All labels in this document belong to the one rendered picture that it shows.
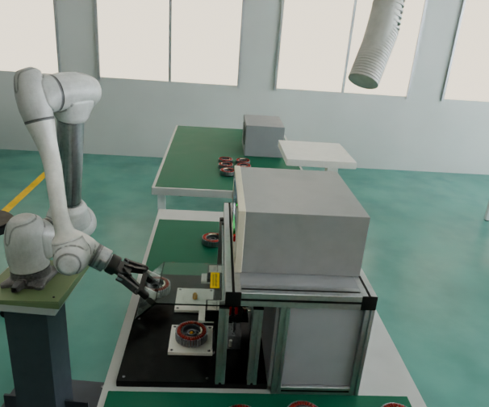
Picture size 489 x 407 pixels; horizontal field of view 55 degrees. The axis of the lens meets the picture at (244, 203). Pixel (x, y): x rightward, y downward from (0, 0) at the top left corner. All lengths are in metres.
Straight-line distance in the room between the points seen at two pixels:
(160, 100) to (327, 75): 2.14
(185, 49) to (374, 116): 2.58
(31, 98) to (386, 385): 1.52
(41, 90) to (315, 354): 1.25
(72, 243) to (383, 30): 1.81
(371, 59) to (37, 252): 1.79
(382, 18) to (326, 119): 3.83
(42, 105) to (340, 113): 5.02
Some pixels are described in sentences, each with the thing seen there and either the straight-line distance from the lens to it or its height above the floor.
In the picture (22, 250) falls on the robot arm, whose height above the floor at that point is 0.94.
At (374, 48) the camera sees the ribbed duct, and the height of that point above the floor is 1.73.
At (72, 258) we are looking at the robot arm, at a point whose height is 1.08.
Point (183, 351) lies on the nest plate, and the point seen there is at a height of 0.78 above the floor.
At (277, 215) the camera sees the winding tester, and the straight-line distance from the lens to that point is 1.37.
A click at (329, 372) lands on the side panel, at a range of 1.58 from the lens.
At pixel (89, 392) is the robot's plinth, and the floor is 0.02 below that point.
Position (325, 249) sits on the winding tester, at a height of 1.20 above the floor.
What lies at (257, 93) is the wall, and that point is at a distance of 6.17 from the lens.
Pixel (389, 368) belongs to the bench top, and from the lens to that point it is 1.79.
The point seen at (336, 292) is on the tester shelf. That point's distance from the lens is 1.41.
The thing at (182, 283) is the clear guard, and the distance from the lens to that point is 1.48.
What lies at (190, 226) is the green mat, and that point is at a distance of 2.59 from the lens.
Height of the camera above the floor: 1.84
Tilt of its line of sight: 22 degrees down
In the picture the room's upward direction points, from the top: 4 degrees clockwise
